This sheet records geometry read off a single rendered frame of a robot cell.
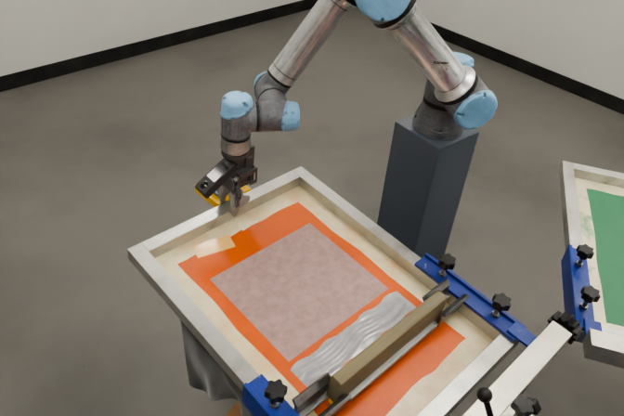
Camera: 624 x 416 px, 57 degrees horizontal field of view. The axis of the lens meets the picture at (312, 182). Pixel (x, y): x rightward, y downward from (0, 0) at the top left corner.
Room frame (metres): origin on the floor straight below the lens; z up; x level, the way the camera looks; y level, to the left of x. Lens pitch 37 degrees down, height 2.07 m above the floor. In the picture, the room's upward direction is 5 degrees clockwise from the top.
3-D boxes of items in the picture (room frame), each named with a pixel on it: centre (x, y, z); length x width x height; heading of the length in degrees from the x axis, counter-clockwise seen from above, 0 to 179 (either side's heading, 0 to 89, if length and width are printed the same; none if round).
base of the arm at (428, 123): (1.49, -0.36, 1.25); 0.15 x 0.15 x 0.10
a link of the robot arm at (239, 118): (1.21, 0.20, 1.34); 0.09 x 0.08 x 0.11; 104
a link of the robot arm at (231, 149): (1.22, 0.21, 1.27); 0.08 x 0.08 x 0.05
